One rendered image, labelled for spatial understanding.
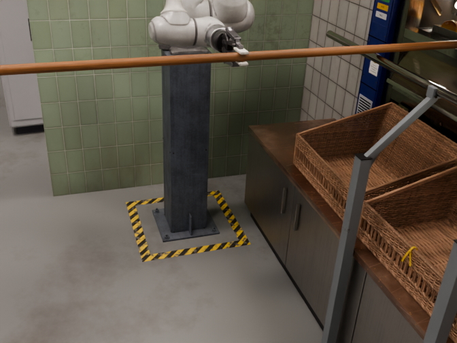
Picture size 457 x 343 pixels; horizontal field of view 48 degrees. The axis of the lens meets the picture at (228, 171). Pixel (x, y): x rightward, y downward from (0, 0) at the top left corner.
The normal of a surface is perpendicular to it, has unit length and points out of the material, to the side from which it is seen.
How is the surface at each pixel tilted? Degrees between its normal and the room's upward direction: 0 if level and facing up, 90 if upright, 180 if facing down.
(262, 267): 0
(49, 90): 90
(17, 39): 90
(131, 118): 90
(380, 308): 90
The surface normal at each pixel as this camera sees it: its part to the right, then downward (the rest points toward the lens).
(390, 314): -0.95, 0.11
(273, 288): 0.04, -0.88
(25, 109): 0.38, 0.45
